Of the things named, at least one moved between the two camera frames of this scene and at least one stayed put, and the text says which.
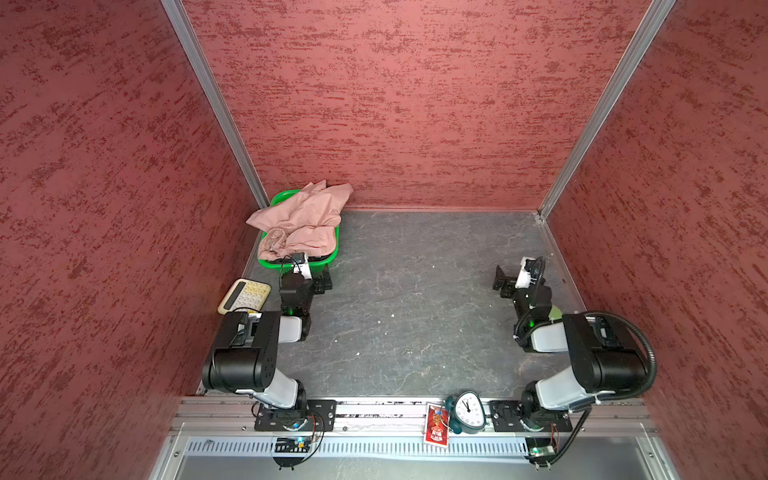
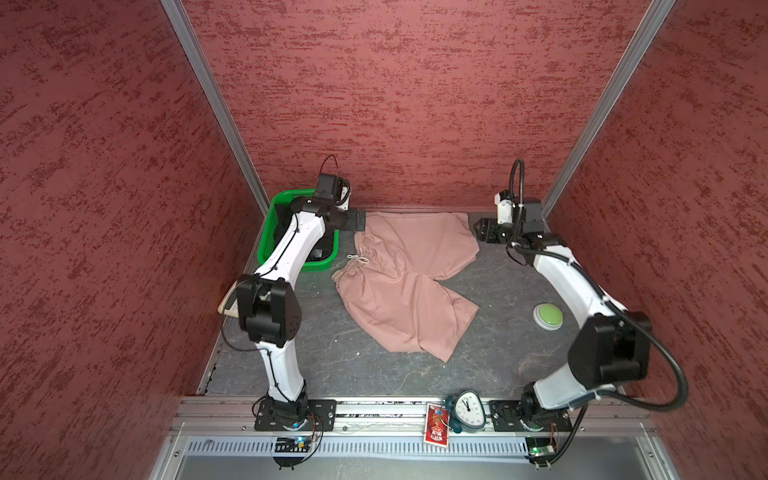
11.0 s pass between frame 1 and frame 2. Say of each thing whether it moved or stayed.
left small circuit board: stayed
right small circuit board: stayed
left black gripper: moved
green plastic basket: stayed
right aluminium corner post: stayed
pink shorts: moved
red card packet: stayed
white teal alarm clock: stayed
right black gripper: moved
